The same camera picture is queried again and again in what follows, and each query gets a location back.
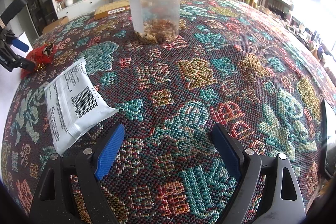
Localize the flat yellow cardboard box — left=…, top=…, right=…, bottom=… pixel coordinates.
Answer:
left=94, top=0, right=130, bottom=20

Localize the white tv console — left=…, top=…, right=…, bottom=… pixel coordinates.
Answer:
left=56, top=0, right=120, bottom=20

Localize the red mesh gift pouch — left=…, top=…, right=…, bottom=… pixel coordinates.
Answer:
left=21, top=43, right=55, bottom=80

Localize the brown cardboard box on floor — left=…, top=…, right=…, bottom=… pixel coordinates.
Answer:
left=42, top=16, right=69, bottom=34

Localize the clear jar with black lid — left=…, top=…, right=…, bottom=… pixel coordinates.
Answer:
left=129, top=0, right=180, bottom=45

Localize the white barcode mailer pouch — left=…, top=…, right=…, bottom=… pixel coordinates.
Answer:
left=44, top=58, right=118, bottom=155

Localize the red flower vase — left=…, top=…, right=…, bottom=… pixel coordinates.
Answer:
left=55, top=0, right=74, bottom=10

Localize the patterned woven tablecloth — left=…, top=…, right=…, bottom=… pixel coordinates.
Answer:
left=1, top=0, right=335, bottom=223

